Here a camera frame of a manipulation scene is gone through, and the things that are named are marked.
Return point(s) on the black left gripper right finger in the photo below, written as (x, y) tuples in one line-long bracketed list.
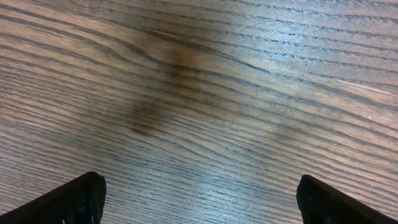
[(320, 203)]

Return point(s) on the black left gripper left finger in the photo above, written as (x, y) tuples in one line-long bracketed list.
[(80, 200)]

